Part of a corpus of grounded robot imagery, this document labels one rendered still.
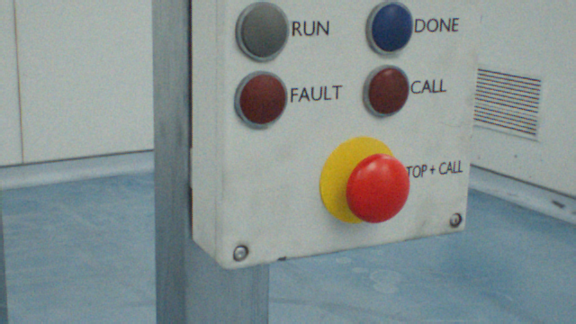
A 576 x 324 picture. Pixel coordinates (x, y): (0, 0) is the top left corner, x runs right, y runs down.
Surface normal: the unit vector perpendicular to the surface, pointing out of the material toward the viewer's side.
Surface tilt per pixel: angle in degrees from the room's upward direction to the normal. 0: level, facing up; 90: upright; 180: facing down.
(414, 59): 90
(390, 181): 86
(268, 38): 93
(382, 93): 90
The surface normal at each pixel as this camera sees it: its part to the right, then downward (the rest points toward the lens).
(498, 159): -0.84, 0.11
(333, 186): 0.46, 0.23
